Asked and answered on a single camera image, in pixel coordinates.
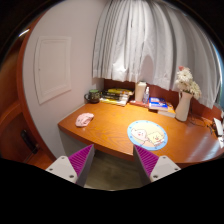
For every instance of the white daisy bouquet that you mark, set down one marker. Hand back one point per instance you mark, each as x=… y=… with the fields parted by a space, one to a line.
x=186 y=81

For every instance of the brown wooden door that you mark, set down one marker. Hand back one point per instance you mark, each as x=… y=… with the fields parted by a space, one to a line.
x=11 y=133

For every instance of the orange book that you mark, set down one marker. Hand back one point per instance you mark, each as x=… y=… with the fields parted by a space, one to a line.
x=169 y=112

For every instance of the small white device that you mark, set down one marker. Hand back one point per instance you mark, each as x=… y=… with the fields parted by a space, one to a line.
x=218 y=126

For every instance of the round cartoon print mouse pad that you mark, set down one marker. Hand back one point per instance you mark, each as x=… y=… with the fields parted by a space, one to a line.
x=147 y=135

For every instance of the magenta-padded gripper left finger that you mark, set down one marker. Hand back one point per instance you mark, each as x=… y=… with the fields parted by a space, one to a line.
x=63 y=168

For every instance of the dark mug with green inside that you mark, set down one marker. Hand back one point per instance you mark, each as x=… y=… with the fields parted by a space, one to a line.
x=94 y=96

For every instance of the reddish brown book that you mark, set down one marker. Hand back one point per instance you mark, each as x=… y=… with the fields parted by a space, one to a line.
x=137 y=103

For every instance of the pink computer mouse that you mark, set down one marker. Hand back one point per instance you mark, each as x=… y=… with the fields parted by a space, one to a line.
x=84 y=120

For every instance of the white pleated curtain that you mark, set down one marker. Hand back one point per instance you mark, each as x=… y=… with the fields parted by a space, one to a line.
x=143 y=40

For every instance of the clear spray bottle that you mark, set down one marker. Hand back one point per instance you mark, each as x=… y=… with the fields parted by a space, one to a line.
x=146 y=96

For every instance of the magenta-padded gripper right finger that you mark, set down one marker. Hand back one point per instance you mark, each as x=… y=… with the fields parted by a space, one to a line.
x=163 y=168

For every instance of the cream tumbler with lid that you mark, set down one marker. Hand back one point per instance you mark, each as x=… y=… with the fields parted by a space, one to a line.
x=140 y=91

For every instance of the white ceramic vase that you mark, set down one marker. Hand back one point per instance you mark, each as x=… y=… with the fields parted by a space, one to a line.
x=183 y=106

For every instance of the blue book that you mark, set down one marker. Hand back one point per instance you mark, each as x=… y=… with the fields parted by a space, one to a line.
x=158 y=103

